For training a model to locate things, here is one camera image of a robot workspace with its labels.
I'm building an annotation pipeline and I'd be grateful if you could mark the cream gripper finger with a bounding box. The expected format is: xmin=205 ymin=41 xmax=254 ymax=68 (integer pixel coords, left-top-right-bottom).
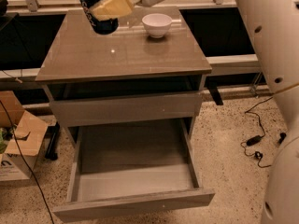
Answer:
xmin=91 ymin=0 xmax=141 ymax=21

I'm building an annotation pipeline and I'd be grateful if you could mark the blue pepsi can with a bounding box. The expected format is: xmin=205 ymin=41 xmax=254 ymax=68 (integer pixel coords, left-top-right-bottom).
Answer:
xmin=79 ymin=0 xmax=119 ymax=35

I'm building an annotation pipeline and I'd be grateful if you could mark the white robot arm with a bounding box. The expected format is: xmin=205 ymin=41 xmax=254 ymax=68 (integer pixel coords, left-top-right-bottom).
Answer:
xmin=235 ymin=0 xmax=299 ymax=224

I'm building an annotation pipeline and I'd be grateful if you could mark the grey drawer cabinet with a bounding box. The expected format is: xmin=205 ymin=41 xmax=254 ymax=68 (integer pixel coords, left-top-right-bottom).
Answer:
xmin=35 ymin=6 xmax=216 ymax=224

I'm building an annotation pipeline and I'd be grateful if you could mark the closed grey top drawer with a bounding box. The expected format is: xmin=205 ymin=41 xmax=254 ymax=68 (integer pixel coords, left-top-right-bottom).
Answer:
xmin=50 ymin=92 xmax=202 ymax=127

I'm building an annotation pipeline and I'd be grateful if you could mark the open grey middle drawer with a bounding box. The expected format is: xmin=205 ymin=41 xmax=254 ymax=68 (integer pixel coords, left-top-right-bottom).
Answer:
xmin=53 ymin=119 xmax=215 ymax=223

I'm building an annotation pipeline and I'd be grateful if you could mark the white ceramic bowl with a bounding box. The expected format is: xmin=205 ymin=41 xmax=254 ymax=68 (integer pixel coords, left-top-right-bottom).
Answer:
xmin=142 ymin=13 xmax=172 ymax=38

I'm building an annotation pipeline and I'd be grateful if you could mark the black stand foot left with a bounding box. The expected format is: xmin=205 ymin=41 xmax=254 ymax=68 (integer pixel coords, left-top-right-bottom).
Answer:
xmin=45 ymin=122 xmax=60 ymax=161

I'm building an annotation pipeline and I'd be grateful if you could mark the brown cardboard box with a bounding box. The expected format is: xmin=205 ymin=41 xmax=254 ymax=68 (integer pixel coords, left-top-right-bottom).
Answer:
xmin=0 ymin=91 xmax=48 ymax=181

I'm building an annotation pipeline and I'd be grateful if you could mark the black cable on left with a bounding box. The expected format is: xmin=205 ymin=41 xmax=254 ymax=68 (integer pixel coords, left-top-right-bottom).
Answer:
xmin=0 ymin=100 xmax=56 ymax=224

